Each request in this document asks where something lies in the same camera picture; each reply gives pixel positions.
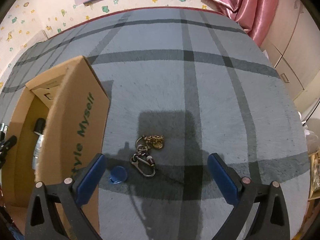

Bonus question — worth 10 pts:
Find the grey plaid bed cover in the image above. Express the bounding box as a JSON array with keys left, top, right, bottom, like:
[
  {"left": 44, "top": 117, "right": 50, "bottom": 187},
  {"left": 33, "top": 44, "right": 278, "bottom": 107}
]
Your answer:
[{"left": 1, "top": 8, "right": 310, "bottom": 239}]

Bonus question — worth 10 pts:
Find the black cylindrical cap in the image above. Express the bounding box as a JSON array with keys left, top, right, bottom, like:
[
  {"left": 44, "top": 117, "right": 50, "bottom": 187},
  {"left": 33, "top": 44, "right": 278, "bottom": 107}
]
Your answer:
[{"left": 34, "top": 118, "right": 46, "bottom": 136}]

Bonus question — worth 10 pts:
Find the metal keychain with charms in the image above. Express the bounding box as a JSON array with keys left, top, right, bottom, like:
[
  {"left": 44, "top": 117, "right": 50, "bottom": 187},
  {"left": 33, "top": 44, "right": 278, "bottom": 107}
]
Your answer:
[{"left": 130, "top": 135, "right": 164, "bottom": 178}]

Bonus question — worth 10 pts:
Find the blue key fob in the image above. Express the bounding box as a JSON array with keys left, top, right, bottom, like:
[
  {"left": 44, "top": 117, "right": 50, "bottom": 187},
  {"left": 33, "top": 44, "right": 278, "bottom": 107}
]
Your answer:
[{"left": 109, "top": 166, "right": 128, "bottom": 184}]

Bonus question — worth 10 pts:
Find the brown cardboard box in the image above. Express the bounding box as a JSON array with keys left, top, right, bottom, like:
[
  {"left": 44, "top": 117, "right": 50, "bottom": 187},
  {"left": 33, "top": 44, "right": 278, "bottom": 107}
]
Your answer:
[{"left": 1, "top": 56, "right": 110, "bottom": 232}]

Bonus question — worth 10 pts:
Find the white remote control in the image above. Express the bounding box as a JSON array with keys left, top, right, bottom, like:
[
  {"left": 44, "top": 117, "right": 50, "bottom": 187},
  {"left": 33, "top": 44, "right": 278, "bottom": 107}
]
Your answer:
[{"left": 32, "top": 132, "right": 44, "bottom": 170}]

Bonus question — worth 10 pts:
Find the wooden shelf with clutter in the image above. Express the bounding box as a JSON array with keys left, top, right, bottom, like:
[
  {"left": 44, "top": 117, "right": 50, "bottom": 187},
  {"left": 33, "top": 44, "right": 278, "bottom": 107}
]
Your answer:
[{"left": 308, "top": 150, "right": 320, "bottom": 201}]

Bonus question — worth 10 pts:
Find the beige wardrobe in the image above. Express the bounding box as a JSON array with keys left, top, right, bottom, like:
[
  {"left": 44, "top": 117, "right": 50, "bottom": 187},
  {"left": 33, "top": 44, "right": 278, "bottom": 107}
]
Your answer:
[{"left": 260, "top": 0, "right": 319, "bottom": 112}]

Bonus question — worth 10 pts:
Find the white plastic bag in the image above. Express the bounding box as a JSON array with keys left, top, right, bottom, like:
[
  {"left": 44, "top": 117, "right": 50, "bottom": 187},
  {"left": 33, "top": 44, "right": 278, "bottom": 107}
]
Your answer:
[{"left": 302, "top": 121, "right": 319, "bottom": 155}]

